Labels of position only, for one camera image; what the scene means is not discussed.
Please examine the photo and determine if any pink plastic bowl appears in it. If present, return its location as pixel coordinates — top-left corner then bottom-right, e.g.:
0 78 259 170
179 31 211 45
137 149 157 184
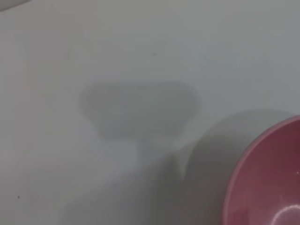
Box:
222 114 300 225

